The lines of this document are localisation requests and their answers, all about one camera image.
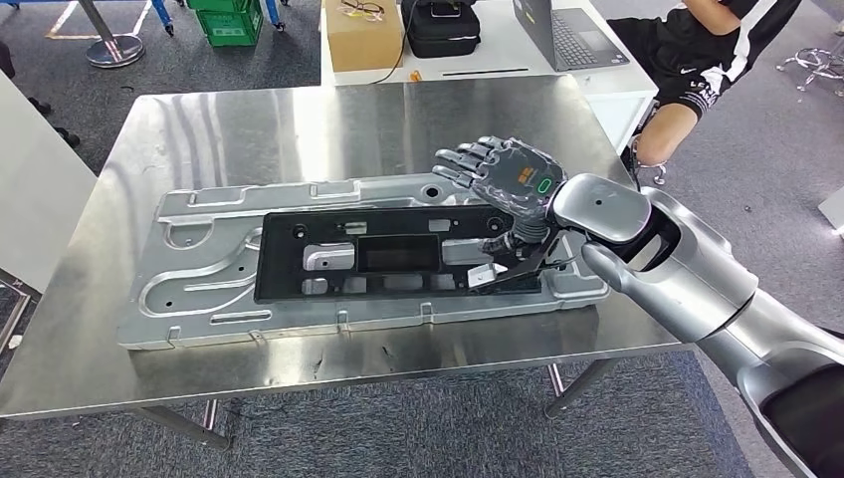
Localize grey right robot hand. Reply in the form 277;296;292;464
431;136;568;259

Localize black plastic plate bracket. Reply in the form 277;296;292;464
253;204;548;305

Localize stainless steel workbench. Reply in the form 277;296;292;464
0;74;691;451

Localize thin black strip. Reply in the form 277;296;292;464
441;67;530;79

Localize white desk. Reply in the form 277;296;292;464
319;0;659;156

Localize chrome stool base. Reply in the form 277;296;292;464
776;46;844;99
78;0;145;70
629;134;669;187

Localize grey laptop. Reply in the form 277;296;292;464
513;0;631;73

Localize black box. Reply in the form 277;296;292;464
400;0;483;60

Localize brown cardboard box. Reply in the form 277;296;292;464
323;0;405;74

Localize person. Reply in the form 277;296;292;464
606;0;802;169

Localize eyeglasses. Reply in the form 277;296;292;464
338;0;386;23

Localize white box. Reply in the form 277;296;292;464
817;184;844;233

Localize green plastic crate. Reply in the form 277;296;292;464
186;0;265;49

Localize stamped sheet metal panel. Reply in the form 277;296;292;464
116;172;611;351

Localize white cabinet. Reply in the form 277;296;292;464
0;69;99;295

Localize stainless steel table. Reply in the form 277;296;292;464
0;267;42;358

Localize black camera bracket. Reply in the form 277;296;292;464
471;227;576;295

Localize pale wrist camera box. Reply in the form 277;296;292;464
466;262;509;290

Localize black desk cable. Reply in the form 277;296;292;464
367;0;421;87

